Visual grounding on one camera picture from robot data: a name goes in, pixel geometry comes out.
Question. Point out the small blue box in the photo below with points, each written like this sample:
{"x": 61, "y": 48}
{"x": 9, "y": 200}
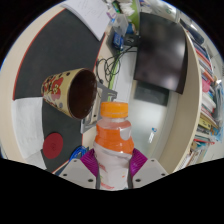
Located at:
{"x": 118, "y": 39}

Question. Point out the floral paper cup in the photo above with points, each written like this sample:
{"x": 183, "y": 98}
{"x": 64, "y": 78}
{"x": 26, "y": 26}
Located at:
{"x": 55, "y": 88}

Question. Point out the black red-edged desk mat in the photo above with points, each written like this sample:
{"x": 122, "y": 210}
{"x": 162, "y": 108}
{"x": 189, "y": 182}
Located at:
{"x": 58, "y": 46}

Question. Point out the open white notebook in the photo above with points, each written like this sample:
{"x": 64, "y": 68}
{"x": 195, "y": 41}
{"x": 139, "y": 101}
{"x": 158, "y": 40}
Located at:
{"x": 90, "y": 15}

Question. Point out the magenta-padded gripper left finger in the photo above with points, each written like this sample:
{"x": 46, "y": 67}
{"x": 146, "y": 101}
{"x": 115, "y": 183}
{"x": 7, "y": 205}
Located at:
{"x": 78, "y": 171}

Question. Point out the orange-capped drink bottle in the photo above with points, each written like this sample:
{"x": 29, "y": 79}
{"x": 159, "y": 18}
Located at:
{"x": 113, "y": 146}

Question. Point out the shelf with books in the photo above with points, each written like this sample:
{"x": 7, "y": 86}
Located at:
{"x": 208, "y": 100}

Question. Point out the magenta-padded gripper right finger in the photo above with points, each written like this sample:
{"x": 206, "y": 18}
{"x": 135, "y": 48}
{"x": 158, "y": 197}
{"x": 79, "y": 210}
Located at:
{"x": 148, "y": 171}

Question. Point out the flat round red coaster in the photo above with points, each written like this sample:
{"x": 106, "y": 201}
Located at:
{"x": 52, "y": 145}

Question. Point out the white paper napkin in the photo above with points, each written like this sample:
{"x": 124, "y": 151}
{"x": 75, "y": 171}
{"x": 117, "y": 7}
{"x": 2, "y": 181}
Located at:
{"x": 28, "y": 126}

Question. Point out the black computer monitor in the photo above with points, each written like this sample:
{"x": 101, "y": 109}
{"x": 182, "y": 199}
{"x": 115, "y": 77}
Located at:
{"x": 161, "y": 50}

